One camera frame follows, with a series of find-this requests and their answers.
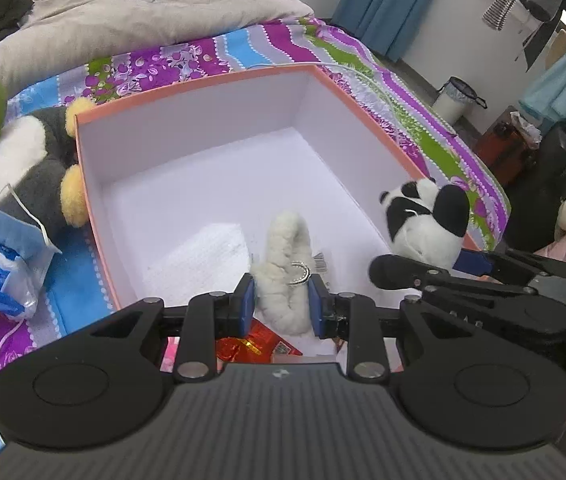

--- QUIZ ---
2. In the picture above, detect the blue face mask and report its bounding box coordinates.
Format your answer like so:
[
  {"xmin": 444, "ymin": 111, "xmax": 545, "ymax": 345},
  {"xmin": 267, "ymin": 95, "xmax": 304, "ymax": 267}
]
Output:
[{"xmin": 0, "ymin": 185, "xmax": 62, "ymax": 271}]

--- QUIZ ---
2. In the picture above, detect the white fluffy keychain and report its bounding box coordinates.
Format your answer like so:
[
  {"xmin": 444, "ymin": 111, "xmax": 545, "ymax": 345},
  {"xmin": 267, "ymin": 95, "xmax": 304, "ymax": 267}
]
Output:
[{"xmin": 252, "ymin": 212, "xmax": 314, "ymax": 335}]

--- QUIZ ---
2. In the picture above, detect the white trash bin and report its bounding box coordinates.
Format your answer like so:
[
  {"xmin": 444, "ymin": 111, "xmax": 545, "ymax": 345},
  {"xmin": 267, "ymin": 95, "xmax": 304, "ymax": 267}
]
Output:
[{"xmin": 434, "ymin": 76, "xmax": 488, "ymax": 126}]

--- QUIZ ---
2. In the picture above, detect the teal hanging garment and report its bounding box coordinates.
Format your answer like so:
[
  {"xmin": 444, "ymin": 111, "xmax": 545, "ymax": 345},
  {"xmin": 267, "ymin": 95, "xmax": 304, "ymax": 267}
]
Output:
[{"xmin": 518, "ymin": 25, "xmax": 566, "ymax": 122}]

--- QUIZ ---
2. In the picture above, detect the orange cardboard box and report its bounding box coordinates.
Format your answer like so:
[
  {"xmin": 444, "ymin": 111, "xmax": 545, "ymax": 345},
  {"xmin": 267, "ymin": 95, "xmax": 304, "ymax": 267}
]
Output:
[{"xmin": 74, "ymin": 63, "xmax": 436, "ymax": 361}]

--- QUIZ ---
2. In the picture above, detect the striped floral bedsheet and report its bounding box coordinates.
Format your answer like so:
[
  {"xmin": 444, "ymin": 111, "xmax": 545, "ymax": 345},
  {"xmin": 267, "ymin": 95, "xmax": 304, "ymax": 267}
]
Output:
[{"xmin": 0, "ymin": 17, "xmax": 511, "ymax": 461}]

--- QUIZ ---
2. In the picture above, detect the grey white penguin plush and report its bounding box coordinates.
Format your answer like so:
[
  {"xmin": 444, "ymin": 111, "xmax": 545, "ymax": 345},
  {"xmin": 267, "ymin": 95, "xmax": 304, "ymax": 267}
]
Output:
[{"xmin": 0, "ymin": 97, "xmax": 94, "ymax": 233}]

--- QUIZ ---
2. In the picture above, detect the small panda plush toy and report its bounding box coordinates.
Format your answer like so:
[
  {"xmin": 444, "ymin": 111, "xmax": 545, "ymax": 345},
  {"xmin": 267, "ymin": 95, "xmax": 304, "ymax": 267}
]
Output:
[{"xmin": 379, "ymin": 177, "xmax": 471, "ymax": 271}]

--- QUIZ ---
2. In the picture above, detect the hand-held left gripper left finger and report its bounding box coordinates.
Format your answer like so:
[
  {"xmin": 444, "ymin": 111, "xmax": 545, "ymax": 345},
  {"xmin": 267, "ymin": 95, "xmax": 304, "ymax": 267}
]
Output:
[{"xmin": 90, "ymin": 273, "xmax": 256, "ymax": 383}]

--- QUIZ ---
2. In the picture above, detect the pink wrapper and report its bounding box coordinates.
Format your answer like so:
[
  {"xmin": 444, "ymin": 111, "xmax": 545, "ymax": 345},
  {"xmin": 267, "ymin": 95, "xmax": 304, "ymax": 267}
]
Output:
[{"xmin": 162, "ymin": 337, "xmax": 182, "ymax": 373}]

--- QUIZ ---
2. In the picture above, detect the red foil packet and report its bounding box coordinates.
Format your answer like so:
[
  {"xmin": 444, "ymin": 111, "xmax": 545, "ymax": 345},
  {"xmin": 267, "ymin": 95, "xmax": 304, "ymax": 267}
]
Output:
[{"xmin": 215, "ymin": 321, "xmax": 306, "ymax": 361}]

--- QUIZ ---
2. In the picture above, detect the blue curtain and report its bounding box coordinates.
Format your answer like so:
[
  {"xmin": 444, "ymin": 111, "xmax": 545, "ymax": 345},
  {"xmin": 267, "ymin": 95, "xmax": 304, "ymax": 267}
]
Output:
[{"xmin": 333, "ymin": 0, "xmax": 448, "ymax": 62}]

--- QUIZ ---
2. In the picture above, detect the red-brown bag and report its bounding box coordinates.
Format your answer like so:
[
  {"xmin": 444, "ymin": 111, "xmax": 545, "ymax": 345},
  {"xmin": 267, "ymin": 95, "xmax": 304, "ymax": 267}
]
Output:
[{"xmin": 475, "ymin": 110, "xmax": 544, "ymax": 186}]

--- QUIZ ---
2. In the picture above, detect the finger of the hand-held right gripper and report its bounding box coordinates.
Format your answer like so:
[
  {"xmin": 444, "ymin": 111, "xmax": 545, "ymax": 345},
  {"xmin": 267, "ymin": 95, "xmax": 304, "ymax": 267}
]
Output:
[
  {"xmin": 454, "ymin": 248, "xmax": 566, "ymax": 282},
  {"xmin": 368, "ymin": 254, "xmax": 468, "ymax": 292}
]

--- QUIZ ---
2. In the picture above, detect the white paper sheet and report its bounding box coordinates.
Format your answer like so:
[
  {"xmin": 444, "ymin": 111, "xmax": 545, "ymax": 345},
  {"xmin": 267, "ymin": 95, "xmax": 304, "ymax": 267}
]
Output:
[{"xmin": 143, "ymin": 222, "xmax": 252, "ymax": 307}]

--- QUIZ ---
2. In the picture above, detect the black bag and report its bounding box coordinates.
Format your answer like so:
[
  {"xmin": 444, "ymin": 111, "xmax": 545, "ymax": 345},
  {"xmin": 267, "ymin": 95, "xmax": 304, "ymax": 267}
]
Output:
[{"xmin": 505, "ymin": 125, "xmax": 566, "ymax": 253}]

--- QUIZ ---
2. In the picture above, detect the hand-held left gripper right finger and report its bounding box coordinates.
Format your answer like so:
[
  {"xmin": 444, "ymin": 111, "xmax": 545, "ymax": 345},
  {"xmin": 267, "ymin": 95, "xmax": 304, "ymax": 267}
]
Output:
[{"xmin": 308, "ymin": 274, "xmax": 444, "ymax": 383}]

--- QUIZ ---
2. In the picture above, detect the light grey duvet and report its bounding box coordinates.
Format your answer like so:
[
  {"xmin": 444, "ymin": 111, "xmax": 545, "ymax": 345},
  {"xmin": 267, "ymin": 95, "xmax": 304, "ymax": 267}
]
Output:
[{"xmin": 0, "ymin": 0, "xmax": 314, "ymax": 100}]

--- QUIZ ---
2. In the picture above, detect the black white striped garment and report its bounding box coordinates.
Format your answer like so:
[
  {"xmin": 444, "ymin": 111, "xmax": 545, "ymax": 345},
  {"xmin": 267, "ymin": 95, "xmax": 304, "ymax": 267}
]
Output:
[{"xmin": 482, "ymin": 0, "xmax": 520, "ymax": 32}]

